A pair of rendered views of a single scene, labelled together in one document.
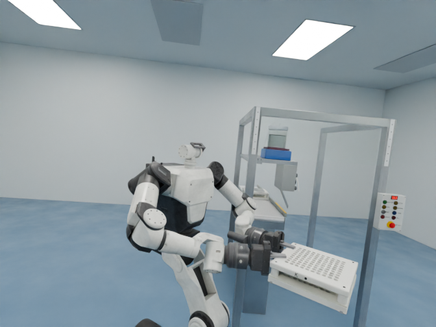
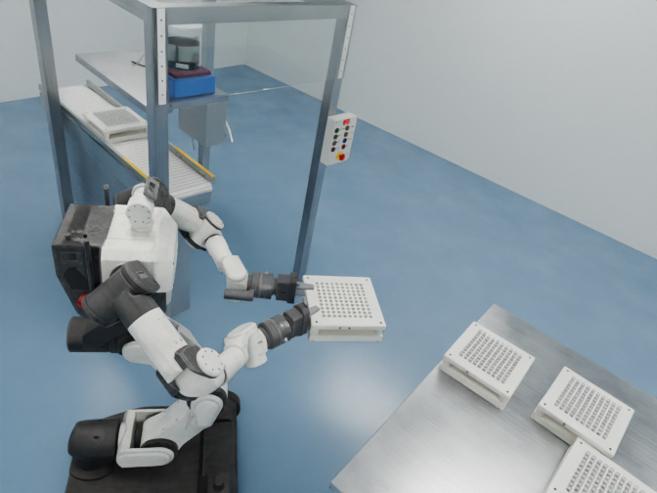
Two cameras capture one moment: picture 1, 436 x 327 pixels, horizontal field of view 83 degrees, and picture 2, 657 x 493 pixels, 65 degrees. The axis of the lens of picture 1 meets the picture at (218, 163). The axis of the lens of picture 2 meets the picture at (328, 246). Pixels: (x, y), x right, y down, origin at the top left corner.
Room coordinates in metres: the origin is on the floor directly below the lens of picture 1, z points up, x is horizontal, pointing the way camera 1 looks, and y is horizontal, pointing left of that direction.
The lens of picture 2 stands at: (0.09, 0.69, 2.15)
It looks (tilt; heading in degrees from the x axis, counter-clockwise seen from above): 35 degrees down; 309
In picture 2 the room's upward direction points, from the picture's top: 12 degrees clockwise
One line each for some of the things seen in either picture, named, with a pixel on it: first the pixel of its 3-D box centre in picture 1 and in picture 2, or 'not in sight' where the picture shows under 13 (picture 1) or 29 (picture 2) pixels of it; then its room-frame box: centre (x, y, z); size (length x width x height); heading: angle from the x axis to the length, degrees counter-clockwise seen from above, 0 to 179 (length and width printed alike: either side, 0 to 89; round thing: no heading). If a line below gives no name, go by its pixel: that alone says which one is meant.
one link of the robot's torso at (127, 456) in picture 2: not in sight; (148, 437); (1.22, 0.15, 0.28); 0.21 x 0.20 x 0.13; 55
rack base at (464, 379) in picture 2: not in sight; (485, 367); (0.43, -0.73, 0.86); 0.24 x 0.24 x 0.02; 7
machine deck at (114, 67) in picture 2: (264, 159); (150, 77); (2.17, -0.40, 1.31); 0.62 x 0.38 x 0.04; 1
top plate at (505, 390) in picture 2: not in sight; (489, 357); (0.43, -0.73, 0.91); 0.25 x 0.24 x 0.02; 97
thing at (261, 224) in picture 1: (254, 202); (118, 142); (2.55, -0.41, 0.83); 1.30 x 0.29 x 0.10; 1
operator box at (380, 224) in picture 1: (388, 211); (338, 139); (1.78, -1.28, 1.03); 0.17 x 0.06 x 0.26; 91
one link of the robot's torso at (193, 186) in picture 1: (178, 192); (121, 263); (1.24, 0.19, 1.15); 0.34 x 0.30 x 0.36; 145
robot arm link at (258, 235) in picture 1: (268, 241); (278, 286); (1.03, -0.24, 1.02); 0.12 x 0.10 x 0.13; 47
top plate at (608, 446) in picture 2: not in sight; (586, 408); (0.10, -0.81, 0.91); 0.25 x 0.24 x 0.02; 94
